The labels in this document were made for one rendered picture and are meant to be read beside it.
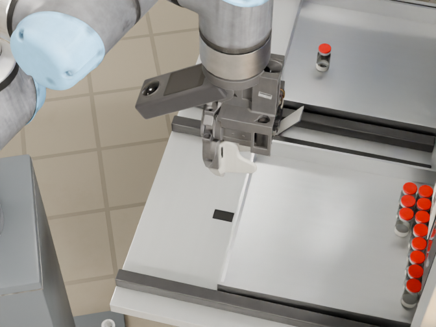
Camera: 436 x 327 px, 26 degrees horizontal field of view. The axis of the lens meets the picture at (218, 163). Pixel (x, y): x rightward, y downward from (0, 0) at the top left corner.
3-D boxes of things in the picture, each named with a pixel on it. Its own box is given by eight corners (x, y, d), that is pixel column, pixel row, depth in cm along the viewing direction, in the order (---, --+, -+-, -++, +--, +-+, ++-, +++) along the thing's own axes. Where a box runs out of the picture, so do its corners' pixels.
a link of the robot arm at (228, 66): (190, 48, 95) (210, -7, 100) (191, 78, 99) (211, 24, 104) (263, 61, 94) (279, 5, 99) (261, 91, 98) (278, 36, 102)
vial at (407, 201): (411, 213, 138) (416, 195, 134) (410, 226, 137) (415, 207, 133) (396, 210, 138) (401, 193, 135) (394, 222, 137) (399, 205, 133)
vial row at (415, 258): (428, 204, 139) (434, 185, 135) (415, 310, 129) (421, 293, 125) (413, 201, 139) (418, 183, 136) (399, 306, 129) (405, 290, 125)
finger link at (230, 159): (253, 200, 115) (255, 154, 108) (205, 191, 116) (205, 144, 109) (259, 180, 117) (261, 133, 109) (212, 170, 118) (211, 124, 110)
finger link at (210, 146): (215, 179, 111) (215, 132, 104) (202, 176, 111) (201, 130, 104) (224, 148, 114) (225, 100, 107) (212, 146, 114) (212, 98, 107)
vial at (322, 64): (329, 63, 156) (332, 45, 152) (327, 72, 155) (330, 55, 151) (316, 61, 156) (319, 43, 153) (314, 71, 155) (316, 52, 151)
